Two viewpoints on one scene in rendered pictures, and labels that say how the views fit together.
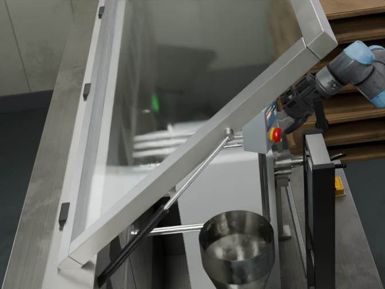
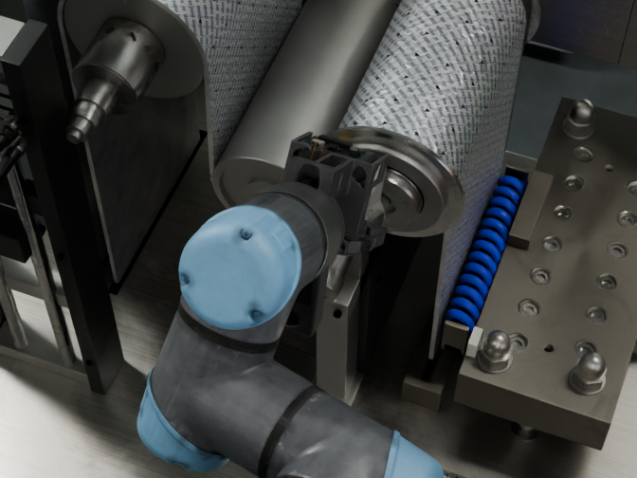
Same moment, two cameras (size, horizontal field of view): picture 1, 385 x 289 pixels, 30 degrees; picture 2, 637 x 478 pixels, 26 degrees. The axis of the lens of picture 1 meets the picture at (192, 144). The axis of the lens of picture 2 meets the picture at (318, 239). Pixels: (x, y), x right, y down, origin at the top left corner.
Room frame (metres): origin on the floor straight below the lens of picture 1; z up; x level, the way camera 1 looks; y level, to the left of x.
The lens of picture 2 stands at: (1.90, -0.95, 2.25)
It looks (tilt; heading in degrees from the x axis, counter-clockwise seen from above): 55 degrees down; 108
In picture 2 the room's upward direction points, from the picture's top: straight up
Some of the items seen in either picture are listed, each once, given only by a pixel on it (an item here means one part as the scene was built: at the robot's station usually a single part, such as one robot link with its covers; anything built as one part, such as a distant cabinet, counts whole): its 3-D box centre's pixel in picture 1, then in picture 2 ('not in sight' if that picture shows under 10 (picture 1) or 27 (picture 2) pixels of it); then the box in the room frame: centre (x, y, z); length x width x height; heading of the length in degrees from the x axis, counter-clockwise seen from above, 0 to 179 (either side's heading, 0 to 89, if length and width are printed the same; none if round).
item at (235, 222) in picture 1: (236, 246); not in sight; (1.00, -0.06, 1.50); 0.14 x 0.14 x 0.06
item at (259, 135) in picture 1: (263, 122); not in sight; (1.17, -0.14, 1.66); 0.07 x 0.07 x 0.10; 62
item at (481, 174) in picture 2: not in sight; (478, 176); (1.78, -0.08, 1.14); 0.23 x 0.01 x 0.18; 87
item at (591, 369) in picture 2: not in sight; (591, 369); (1.94, -0.21, 1.05); 0.04 x 0.04 x 0.04
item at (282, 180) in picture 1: (279, 196); (333, 322); (1.68, -0.24, 1.05); 0.06 x 0.05 x 0.31; 87
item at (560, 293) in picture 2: not in sight; (580, 262); (1.91, -0.05, 1.00); 0.40 x 0.16 x 0.06; 87
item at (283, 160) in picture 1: (278, 163); (118, 66); (1.47, -0.21, 1.34); 0.06 x 0.06 x 0.06; 87
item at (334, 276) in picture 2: not in sight; (319, 283); (1.68, -0.28, 1.18); 0.04 x 0.02 x 0.04; 177
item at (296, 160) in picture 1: (301, 160); (88, 114); (1.46, -0.27, 1.34); 0.06 x 0.03 x 0.03; 87
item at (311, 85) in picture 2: not in sight; (315, 107); (1.60, -0.07, 1.18); 0.26 x 0.12 x 0.12; 87
